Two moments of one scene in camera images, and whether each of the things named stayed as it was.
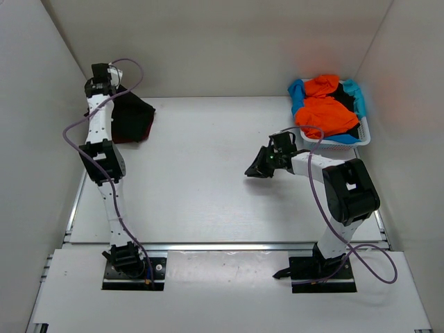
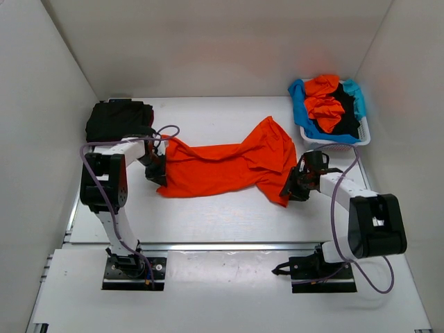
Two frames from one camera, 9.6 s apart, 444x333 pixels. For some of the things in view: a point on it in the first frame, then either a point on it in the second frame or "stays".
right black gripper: (259, 169) to (291, 189)
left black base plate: (112, 279) stays
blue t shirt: (296, 93) stays
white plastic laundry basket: (364, 135) stays
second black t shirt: (341, 94) stays
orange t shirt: (321, 110) to (265, 159)
